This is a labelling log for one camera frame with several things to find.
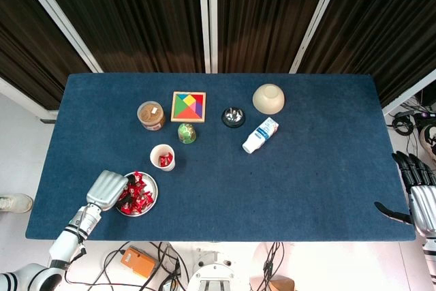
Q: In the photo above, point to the white partition frame post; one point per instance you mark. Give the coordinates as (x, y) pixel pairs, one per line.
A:
(59, 18)
(205, 18)
(213, 18)
(316, 18)
(27, 102)
(408, 94)

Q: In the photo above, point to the green painted nesting doll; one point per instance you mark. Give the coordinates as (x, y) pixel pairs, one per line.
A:
(186, 133)

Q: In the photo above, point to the round stainless steel plate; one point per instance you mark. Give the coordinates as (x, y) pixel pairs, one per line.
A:
(151, 185)

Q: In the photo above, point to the white blue bottle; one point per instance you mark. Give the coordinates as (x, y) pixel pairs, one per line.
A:
(260, 134)

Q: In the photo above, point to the dark brown curtain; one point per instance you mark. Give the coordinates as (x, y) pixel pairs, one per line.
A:
(27, 49)
(136, 15)
(265, 15)
(374, 25)

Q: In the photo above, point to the red candy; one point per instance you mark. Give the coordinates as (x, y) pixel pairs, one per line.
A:
(149, 199)
(141, 197)
(163, 161)
(169, 157)
(136, 178)
(133, 189)
(126, 207)
(139, 207)

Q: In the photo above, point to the orange control box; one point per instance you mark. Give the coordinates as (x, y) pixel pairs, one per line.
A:
(138, 262)

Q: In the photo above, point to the silver call bell black base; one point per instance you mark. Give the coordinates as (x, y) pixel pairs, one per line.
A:
(233, 117)

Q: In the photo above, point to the clear plastic jar orange contents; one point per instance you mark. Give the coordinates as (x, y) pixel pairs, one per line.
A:
(150, 114)

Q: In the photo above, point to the white robot torso base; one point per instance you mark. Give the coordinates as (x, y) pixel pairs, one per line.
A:
(213, 274)

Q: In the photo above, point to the black partition foot bracket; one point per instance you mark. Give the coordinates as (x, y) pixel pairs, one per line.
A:
(48, 121)

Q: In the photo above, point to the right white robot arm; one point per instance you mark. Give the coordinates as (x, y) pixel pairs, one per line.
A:
(431, 251)

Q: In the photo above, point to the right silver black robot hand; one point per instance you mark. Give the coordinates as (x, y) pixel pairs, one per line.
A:
(424, 206)

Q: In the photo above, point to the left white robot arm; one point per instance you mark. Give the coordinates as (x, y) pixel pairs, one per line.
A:
(66, 241)

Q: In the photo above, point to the cream upturned bowl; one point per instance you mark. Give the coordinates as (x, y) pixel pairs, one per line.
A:
(269, 98)

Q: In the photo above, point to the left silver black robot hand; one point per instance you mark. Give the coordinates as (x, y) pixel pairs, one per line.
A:
(105, 190)

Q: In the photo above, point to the blue felt table cloth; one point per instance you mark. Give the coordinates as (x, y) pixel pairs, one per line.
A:
(272, 185)

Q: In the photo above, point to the wooden tangram puzzle tray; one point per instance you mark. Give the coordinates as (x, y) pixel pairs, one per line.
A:
(188, 107)

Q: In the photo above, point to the white sneaker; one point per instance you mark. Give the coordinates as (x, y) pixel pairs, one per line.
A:
(15, 202)

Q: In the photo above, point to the white paper cup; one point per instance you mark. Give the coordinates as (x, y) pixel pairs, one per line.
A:
(171, 167)

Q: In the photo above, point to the brown wooden stool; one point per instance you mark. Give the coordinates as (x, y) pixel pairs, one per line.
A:
(282, 285)

